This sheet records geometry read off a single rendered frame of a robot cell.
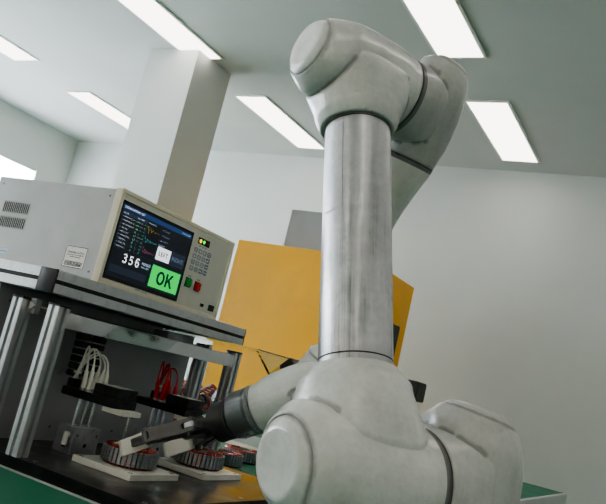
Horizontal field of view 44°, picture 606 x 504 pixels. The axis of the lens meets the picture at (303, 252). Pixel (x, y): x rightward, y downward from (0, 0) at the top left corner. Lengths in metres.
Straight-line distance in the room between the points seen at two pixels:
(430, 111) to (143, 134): 4.89
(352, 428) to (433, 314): 6.10
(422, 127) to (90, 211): 0.75
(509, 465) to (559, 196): 6.01
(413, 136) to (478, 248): 5.76
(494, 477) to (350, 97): 0.56
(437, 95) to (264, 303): 4.38
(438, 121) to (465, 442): 0.53
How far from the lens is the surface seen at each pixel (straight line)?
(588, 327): 6.67
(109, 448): 1.53
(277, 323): 5.45
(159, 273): 1.72
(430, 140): 1.27
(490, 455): 1.03
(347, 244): 1.01
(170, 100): 5.99
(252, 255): 5.68
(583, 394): 6.61
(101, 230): 1.61
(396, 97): 1.16
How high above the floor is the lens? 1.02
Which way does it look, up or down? 9 degrees up
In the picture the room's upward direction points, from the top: 13 degrees clockwise
